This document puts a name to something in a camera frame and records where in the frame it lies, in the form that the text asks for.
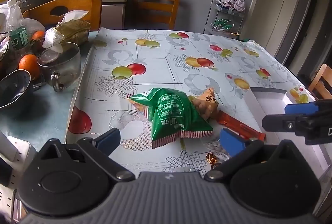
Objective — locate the gold foil candy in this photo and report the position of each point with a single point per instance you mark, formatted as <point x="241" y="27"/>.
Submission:
<point x="212" y="160"/>

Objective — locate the dark metal bowl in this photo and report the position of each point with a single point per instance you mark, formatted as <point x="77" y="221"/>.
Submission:
<point x="16" y="92"/>

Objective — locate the white power strip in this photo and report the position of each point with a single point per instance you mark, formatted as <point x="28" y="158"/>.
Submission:
<point x="16" y="155"/>

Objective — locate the wooden chair at left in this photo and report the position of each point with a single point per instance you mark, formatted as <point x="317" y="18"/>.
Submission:
<point x="52" y="12"/>

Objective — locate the wooden chair at right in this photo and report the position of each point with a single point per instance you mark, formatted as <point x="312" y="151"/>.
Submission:
<point x="323" y="77"/>

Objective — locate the glass measuring cup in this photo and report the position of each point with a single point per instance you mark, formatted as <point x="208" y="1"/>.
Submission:
<point x="60" y="65"/>

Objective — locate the orange fruit near cup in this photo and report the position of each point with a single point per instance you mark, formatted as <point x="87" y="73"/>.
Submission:
<point x="29" y="63"/>

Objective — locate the metal rolling cart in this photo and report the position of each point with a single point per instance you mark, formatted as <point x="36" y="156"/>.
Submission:
<point x="217" y="11"/>

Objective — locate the white shallow cardboard box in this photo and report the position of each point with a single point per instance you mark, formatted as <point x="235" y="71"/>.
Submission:
<point x="269" y="101"/>

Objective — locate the green snack bag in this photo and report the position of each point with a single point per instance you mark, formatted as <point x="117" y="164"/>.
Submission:
<point x="172" y="115"/>

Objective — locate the clear sunflower seed packet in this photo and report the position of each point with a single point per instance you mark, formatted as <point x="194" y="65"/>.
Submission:
<point x="216" y="148"/>

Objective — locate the wooden chair at back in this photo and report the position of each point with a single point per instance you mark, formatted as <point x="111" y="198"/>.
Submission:
<point x="157" y="11"/>

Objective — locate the wooden chair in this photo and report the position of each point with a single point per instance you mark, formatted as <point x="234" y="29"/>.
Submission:
<point x="52" y="12"/>
<point x="157" y="11"/>
<point x="323" y="77"/>

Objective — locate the green candies on cart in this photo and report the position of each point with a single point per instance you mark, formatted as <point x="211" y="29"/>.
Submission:
<point x="222" y="24"/>

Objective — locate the fruit pattern tablecloth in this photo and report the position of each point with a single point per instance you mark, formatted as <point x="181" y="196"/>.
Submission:
<point x="123" y="63"/>

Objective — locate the tissue pack with wrapper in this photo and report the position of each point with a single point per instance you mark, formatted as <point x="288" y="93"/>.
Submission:
<point x="72" y="28"/>

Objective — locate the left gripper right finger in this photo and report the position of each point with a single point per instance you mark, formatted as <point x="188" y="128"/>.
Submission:
<point x="232" y="142"/>

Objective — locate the white cabinet under machine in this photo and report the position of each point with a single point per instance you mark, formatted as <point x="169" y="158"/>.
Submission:
<point x="113" y="14"/>

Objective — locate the orange peanut snack bag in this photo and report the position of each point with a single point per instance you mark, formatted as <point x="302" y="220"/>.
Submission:
<point x="206" y="104"/>

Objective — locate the plastic water bottle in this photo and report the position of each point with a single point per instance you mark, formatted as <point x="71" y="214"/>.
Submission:
<point x="19" y="41"/>

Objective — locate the long orange stick packet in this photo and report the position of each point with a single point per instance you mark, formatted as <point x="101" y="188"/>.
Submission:
<point x="239" y="127"/>

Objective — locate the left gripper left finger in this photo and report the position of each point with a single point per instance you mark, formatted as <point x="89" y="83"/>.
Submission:
<point x="107" y="142"/>

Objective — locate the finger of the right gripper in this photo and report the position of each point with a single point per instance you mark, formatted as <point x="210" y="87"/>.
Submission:
<point x="307" y="108"/>
<point x="315" y="128"/>

